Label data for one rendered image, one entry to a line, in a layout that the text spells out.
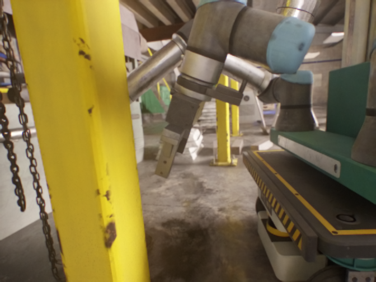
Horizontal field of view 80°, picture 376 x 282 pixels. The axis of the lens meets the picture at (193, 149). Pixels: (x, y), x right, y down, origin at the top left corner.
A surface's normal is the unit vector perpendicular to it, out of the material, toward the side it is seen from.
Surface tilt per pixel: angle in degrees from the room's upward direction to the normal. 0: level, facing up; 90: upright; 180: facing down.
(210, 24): 98
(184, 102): 97
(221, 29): 105
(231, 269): 0
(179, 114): 97
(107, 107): 90
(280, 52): 112
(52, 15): 90
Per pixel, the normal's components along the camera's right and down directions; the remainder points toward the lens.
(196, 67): -0.24, 0.30
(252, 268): -0.06, -0.98
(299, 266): -0.05, 0.20
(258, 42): -0.53, 0.44
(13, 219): 0.97, -0.01
